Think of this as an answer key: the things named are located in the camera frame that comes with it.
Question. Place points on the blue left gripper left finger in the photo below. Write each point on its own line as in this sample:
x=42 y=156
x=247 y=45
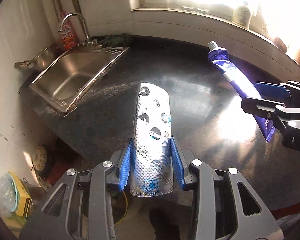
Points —
x=124 y=164

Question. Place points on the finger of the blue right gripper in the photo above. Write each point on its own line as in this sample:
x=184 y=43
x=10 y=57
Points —
x=272 y=91
x=263 y=108

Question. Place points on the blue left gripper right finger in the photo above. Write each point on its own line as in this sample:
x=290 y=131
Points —
x=177 y=164

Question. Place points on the purple toothpaste tube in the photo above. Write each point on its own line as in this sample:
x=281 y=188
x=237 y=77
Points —
x=244 y=88

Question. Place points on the jar of red dried goods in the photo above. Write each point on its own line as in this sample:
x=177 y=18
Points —
x=280 y=44

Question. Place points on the white detergent bottle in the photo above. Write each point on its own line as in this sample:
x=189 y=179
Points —
x=242 y=16

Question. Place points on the stainless steel sink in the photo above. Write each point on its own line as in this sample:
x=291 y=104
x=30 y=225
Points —
x=71 y=75

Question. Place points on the yellow box on floor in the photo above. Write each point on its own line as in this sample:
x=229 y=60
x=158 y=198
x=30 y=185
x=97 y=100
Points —
x=22 y=201

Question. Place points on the dark green cloth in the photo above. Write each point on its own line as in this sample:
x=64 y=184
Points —
x=113 y=41

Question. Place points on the chrome faucet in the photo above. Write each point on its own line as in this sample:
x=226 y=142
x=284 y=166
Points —
x=80 y=28

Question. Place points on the red labelled cleaner bottle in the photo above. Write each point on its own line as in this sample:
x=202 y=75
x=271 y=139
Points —
x=68 y=35

